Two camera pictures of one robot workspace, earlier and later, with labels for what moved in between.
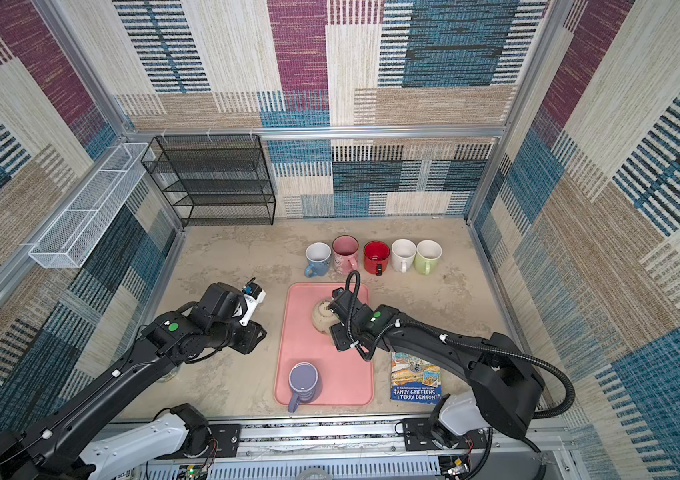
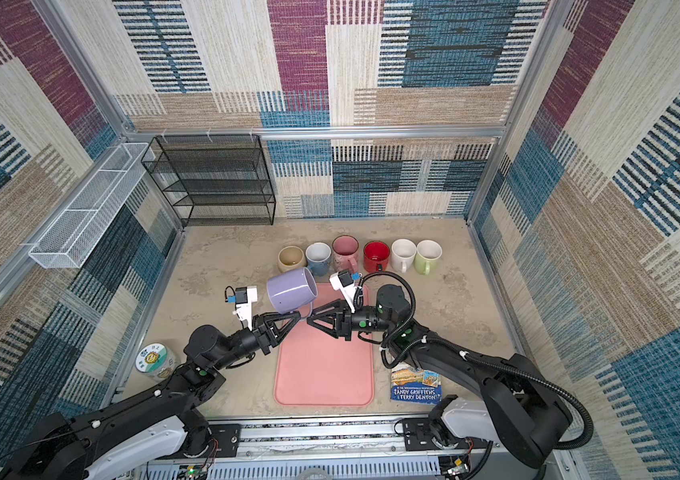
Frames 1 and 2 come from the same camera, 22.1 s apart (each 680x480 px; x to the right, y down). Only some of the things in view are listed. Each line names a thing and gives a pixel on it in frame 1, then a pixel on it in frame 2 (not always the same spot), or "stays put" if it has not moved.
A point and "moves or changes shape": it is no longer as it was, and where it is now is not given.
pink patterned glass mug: (345, 250) stays put
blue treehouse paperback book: (414, 380) stays put
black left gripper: (253, 337) to (266, 335)
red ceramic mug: (376, 257) stays put
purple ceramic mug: (305, 384) to (290, 291)
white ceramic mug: (403, 254) stays put
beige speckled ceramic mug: (324, 318) moves or changes shape
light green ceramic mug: (428, 253) stays put
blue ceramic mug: (317, 257) stays put
